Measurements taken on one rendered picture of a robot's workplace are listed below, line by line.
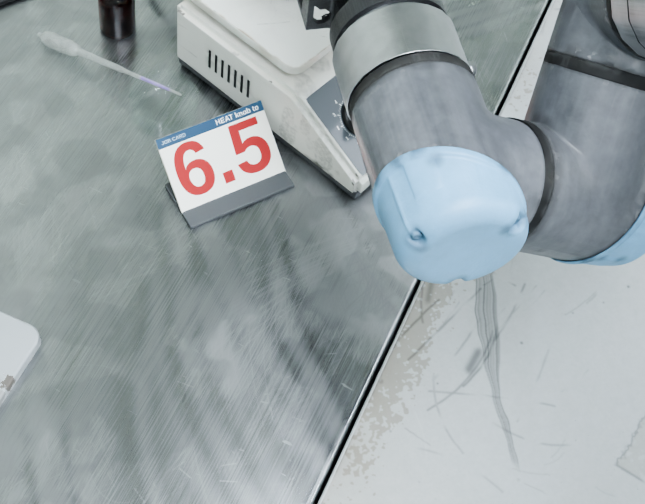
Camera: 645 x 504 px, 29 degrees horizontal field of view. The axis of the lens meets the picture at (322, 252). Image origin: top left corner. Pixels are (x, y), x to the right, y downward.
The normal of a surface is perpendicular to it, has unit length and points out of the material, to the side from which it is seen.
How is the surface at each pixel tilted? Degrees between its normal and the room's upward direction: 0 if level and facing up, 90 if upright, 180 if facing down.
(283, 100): 90
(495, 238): 89
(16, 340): 0
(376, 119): 56
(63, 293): 0
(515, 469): 0
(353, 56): 62
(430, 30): 18
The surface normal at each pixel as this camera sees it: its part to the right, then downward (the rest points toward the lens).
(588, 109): -0.33, 0.07
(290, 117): -0.67, 0.59
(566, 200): 0.50, 0.29
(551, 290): 0.10, -0.54
